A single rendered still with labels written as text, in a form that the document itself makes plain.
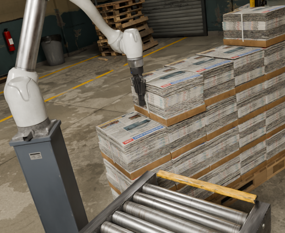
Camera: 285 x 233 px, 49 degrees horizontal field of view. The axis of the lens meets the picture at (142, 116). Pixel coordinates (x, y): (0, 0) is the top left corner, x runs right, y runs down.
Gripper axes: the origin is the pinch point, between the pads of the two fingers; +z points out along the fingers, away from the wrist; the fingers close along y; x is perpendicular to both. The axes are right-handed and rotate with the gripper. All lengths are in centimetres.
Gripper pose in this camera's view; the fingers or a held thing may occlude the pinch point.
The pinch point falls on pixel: (141, 100)
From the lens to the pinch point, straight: 185.6
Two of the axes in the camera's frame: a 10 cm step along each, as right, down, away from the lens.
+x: -8.3, 3.1, -4.6
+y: -5.4, -2.4, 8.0
